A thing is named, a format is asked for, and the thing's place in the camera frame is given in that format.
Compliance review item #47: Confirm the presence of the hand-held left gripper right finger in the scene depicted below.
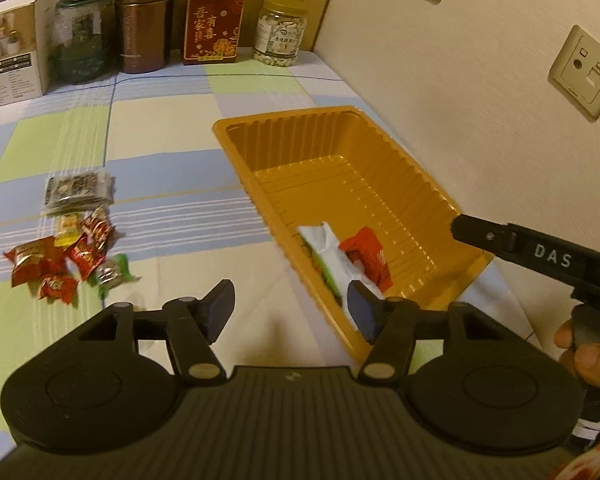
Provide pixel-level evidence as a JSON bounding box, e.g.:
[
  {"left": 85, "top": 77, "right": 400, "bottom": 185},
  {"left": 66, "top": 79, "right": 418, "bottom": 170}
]
[{"left": 346, "top": 280, "right": 503, "bottom": 389}]

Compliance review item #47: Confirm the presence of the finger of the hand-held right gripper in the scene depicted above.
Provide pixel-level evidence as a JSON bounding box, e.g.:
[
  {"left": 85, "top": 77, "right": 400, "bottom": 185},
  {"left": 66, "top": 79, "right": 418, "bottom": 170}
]
[{"left": 451, "top": 214, "right": 512, "bottom": 262}]

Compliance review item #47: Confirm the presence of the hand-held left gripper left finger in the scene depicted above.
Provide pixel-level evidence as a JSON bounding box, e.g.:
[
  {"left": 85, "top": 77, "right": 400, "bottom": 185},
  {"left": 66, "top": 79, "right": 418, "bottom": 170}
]
[{"left": 77, "top": 279, "right": 236, "bottom": 387}]

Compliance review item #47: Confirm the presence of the red candy packet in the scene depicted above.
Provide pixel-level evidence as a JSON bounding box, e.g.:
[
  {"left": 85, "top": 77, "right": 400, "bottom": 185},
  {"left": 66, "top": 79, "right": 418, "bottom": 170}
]
[
  {"left": 65, "top": 237, "right": 106, "bottom": 282},
  {"left": 80, "top": 207, "right": 117, "bottom": 254},
  {"left": 339, "top": 226, "right": 394, "bottom": 294},
  {"left": 34, "top": 273, "right": 81, "bottom": 307},
  {"left": 5, "top": 237, "right": 69, "bottom": 289}
]

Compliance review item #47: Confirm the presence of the white green snack packet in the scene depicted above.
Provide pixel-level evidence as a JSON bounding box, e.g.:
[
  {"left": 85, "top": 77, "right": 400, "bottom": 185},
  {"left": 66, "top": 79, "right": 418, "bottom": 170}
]
[{"left": 297, "top": 221, "right": 382, "bottom": 320}]

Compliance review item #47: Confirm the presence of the orange plastic tray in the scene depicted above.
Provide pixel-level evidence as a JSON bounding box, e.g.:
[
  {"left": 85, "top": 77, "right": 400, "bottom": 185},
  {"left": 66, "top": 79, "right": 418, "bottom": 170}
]
[{"left": 212, "top": 105, "right": 496, "bottom": 361}]

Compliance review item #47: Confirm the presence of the person's right hand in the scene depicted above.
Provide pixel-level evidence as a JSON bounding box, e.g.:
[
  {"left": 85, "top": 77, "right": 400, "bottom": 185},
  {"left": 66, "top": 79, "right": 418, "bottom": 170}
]
[{"left": 554, "top": 321, "right": 600, "bottom": 387}]

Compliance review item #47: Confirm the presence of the green candy packet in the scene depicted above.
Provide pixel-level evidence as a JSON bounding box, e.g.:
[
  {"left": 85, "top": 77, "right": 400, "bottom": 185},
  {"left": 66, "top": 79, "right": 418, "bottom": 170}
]
[{"left": 92, "top": 253, "right": 142, "bottom": 299}]

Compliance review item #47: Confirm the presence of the yellow candy packet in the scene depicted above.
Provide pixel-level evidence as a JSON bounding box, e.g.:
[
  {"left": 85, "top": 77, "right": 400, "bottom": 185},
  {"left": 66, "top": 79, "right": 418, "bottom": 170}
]
[{"left": 55, "top": 214, "right": 84, "bottom": 247}]

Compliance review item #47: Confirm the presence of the checked tablecloth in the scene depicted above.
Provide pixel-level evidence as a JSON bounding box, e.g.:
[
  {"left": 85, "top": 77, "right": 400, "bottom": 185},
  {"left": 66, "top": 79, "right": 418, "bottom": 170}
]
[{"left": 0, "top": 50, "right": 537, "bottom": 463}]

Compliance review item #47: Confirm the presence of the dark snack packet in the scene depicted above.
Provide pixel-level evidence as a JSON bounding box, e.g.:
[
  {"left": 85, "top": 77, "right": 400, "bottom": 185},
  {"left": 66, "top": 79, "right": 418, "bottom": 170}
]
[{"left": 41, "top": 170, "right": 117, "bottom": 218}]

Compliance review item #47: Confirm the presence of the plastic jar of nuts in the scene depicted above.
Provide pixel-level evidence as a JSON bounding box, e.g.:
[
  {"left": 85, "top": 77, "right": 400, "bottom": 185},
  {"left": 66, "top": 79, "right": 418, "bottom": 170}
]
[{"left": 252, "top": 0, "right": 309, "bottom": 69}]

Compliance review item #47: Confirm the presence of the red gift box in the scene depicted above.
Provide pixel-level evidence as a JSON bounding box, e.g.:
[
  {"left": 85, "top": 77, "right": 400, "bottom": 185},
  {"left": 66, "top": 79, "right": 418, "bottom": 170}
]
[{"left": 182, "top": 0, "right": 250, "bottom": 66}]

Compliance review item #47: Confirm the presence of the brown metal canister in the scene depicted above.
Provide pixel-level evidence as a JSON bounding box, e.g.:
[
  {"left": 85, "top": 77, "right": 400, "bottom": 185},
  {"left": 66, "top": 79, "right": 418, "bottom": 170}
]
[{"left": 114, "top": 0, "right": 177, "bottom": 75}]

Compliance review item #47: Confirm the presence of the green glass jar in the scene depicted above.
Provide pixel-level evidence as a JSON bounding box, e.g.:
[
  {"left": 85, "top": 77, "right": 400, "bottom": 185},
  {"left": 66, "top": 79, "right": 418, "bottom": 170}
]
[{"left": 50, "top": 0, "right": 116, "bottom": 85}]

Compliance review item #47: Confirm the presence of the white cardboard box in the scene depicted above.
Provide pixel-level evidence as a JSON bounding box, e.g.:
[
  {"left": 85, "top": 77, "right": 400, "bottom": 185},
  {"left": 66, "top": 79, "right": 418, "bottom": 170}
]
[{"left": 0, "top": 0, "right": 59, "bottom": 114}]

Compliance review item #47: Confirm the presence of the beige wall data socket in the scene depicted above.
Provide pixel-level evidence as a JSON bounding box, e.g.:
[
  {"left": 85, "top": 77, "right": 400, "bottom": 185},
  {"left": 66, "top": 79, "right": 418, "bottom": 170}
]
[{"left": 547, "top": 24, "right": 600, "bottom": 122}]

